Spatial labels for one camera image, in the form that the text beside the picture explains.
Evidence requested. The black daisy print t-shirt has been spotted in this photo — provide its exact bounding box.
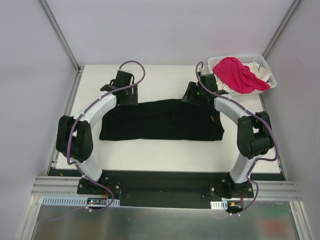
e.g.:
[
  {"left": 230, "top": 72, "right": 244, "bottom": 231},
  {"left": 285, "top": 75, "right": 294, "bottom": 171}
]
[{"left": 99, "top": 99, "right": 225, "bottom": 142}]

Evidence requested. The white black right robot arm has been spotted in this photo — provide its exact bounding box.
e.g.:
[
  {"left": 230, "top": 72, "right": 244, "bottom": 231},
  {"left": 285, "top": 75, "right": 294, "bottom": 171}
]
[{"left": 181, "top": 72, "right": 275, "bottom": 199}]

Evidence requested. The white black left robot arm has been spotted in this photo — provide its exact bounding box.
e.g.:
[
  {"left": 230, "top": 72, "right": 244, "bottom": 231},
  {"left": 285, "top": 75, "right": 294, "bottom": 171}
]
[{"left": 55, "top": 70, "right": 138, "bottom": 195}]

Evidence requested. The pink t-shirt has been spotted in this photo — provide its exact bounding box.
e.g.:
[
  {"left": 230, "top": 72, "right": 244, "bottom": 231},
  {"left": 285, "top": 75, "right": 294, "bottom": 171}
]
[{"left": 212, "top": 56, "right": 270, "bottom": 94}]

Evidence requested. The white cream t-shirt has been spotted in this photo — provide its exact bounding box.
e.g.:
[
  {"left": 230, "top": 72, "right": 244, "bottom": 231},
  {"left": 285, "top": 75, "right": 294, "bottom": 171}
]
[{"left": 244, "top": 62, "right": 273, "bottom": 83}]

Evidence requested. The white plastic basket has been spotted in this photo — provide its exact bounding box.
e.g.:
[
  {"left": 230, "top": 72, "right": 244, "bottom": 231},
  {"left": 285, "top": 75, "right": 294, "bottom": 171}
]
[{"left": 207, "top": 54, "right": 277, "bottom": 96}]

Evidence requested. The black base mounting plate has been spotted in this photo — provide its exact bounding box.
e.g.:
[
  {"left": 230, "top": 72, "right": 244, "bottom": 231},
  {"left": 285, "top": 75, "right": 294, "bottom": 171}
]
[{"left": 77, "top": 170, "right": 254, "bottom": 209}]

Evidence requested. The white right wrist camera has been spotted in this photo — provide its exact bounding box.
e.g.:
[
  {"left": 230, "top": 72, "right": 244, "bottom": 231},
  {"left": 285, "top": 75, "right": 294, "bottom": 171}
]
[{"left": 197, "top": 67, "right": 208, "bottom": 76}]

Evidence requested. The left table edge rail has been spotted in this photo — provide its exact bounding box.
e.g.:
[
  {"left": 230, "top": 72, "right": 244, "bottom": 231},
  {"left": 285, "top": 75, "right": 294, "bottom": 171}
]
[{"left": 43, "top": 66, "right": 85, "bottom": 176}]

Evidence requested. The white right cable duct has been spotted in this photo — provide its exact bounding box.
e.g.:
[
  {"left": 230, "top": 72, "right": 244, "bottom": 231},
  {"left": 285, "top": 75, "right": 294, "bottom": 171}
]
[{"left": 210, "top": 200, "right": 228, "bottom": 210}]

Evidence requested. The white cable duct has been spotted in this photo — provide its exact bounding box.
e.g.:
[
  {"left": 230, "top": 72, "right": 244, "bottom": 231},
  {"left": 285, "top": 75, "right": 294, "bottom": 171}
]
[
  {"left": 42, "top": 196, "right": 120, "bottom": 208},
  {"left": 210, "top": 200, "right": 228, "bottom": 210}
]

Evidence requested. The front aluminium rail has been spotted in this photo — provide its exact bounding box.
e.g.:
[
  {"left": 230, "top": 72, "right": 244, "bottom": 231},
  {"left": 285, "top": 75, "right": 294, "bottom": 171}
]
[{"left": 31, "top": 171, "right": 301, "bottom": 201}]

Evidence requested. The left aluminium frame post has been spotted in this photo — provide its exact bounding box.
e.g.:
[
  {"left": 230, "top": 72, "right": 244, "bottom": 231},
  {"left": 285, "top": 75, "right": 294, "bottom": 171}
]
[{"left": 37, "top": 0, "right": 81, "bottom": 73}]

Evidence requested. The aluminium frame post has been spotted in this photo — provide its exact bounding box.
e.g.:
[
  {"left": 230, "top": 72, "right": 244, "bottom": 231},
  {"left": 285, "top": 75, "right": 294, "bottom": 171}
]
[
  {"left": 37, "top": 0, "right": 81, "bottom": 73},
  {"left": 262, "top": 0, "right": 303, "bottom": 59}
]

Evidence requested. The white left cable duct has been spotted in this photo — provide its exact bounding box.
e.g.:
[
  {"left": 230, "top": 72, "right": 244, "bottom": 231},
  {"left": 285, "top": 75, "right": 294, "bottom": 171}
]
[{"left": 42, "top": 196, "right": 120, "bottom": 208}]

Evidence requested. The right aluminium frame post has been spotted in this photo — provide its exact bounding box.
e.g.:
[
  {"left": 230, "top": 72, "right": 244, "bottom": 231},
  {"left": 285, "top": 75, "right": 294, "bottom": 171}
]
[{"left": 262, "top": 0, "right": 303, "bottom": 59}]

